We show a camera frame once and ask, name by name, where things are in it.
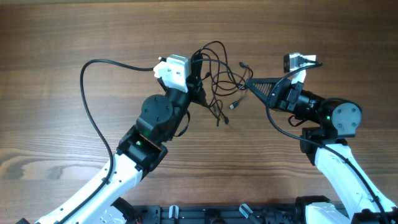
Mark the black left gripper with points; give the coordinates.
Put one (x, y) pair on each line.
(194, 83)

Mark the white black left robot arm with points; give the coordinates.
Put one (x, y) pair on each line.
(140, 150)

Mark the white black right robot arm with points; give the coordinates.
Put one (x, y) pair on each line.
(327, 149)

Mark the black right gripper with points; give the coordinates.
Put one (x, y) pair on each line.
(285, 97)

